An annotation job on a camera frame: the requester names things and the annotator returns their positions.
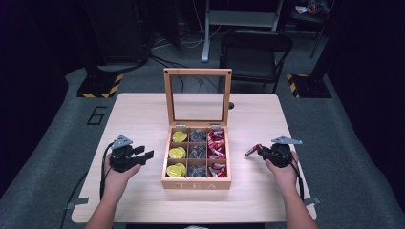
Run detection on hazard striped stand base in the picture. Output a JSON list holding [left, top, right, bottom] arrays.
[[76, 73, 124, 99], [286, 73, 332, 99]]

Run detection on pile of dark tea packets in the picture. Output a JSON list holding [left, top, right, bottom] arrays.
[[186, 128, 208, 178]]

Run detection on grey tape strip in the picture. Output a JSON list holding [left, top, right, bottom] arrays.
[[65, 197, 90, 211], [304, 196, 322, 208]]

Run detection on black floor cables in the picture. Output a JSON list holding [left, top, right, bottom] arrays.
[[149, 52, 220, 94]]

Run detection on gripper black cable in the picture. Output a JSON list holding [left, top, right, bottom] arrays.
[[98, 141, 116, 200], [286, 154, 306, 202]]

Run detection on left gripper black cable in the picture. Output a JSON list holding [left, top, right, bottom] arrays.
[[98, 141, 116, 200]]

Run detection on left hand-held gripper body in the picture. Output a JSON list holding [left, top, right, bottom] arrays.
[[109, 134, 142, 174]]

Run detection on white desk frame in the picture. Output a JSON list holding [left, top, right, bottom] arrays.
[[201, 0, 285, 63]]

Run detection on person's left hand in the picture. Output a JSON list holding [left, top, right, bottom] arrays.
[[102, 154, 142, 198]]

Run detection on wooden tea box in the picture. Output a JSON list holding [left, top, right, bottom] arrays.
[[160, 67, 233, 191]]

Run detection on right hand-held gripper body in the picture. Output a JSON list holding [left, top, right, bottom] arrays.
[[266, 135, 304, 169]]

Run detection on dark chair with clutter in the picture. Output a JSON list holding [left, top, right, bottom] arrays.
[[283, 0, 336, 60]]

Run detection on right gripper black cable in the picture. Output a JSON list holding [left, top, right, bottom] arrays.
[[286, 154, 306, 202]]

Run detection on dark equipment rack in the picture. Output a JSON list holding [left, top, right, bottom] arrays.
[[81, 0, 152, 74]]

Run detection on red foil tea sachet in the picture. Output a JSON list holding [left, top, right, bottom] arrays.
[[245, 143, 264, 157]]

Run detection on white cables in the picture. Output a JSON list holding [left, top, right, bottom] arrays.
[[152, 0, 224, 51]]

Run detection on black folding chair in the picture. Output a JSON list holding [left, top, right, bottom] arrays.
[[217, 30, 294, 94]]

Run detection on pile of red tea packets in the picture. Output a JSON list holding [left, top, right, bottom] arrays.
[[206, 129, 228, 178]]

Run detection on pile of yellow tea packets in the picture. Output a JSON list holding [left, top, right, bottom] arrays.
[[165, 130, 189, 178]]

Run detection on person's right hand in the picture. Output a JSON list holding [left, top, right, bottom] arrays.
[[265, 152, 300, 190]]

